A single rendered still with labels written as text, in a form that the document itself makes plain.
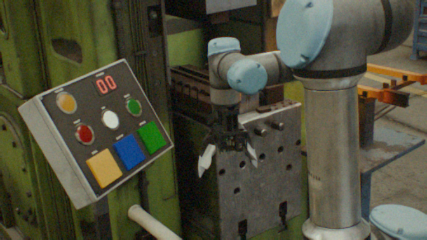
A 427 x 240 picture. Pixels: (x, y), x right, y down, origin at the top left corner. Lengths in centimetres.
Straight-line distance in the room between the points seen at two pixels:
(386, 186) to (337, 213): 249
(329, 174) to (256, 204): 110
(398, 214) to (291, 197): 107
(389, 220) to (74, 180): 72
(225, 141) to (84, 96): 37
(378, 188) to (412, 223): 234
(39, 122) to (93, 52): 44
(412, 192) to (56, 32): 218
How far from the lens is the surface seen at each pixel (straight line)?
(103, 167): 139
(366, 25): 90
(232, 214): 197
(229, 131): 137
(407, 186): 348
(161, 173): 199
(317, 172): 95
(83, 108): 143
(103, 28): 175
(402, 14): 94
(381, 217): 108
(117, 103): 151
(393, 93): 195
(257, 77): 123
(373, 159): 213
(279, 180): 206
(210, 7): 177
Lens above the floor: 160
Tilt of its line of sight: 21 degrees down
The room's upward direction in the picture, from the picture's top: 3 degrees counter-clockwise
